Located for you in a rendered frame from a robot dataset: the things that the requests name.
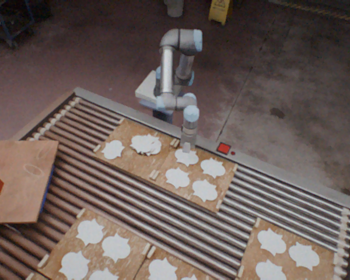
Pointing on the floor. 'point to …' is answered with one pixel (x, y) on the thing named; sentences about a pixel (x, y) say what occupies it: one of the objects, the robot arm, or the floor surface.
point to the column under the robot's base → (167, 115)
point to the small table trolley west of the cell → (11, 29)
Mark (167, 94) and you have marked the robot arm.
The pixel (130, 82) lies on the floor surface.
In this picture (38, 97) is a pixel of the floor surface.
